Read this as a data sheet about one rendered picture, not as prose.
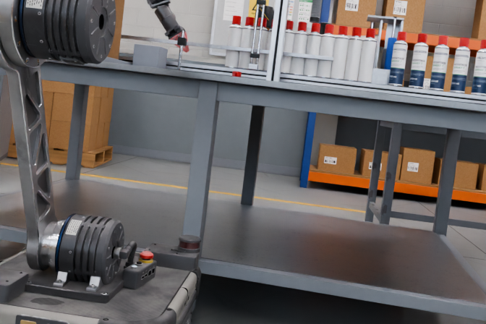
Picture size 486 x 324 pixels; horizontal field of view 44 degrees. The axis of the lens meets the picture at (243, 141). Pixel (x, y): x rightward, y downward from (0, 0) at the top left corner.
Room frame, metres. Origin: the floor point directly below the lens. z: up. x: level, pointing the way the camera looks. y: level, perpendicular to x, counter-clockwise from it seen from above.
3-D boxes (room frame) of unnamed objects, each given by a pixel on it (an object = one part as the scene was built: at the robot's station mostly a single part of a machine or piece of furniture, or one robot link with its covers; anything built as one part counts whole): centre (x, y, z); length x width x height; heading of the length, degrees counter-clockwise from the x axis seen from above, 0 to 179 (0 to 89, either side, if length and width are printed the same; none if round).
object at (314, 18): (2.21, -0.21, 1.18); 0.04 x 0.04 x 0.21
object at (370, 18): (2.36, -0.49, 1.14); 0.14 x 0.11 x 0.01; 81
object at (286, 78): (2.33, -0.06, 0.85); 1.65 x 0.11 x 0.05; 81
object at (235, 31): (2.36, 0.08, 0.98); 0.05 x 0.05 x 0.20
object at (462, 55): (2.22, -0.77, 0.98); 0.05 x 0.05 x 0.20
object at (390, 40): (2.31, -0.52, 0.98); 0.03 x 0.03 x 0.17
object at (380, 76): (2.36, -0.49, 1.01); 0.14 x 0.13 x 0.26; 81
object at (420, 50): (2.24, -0.62, 0.98); 0.05 x 0.05 x 0.20
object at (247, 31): (2.35, 0.03, 0.98); 0.05 x 0.05 x 0.20
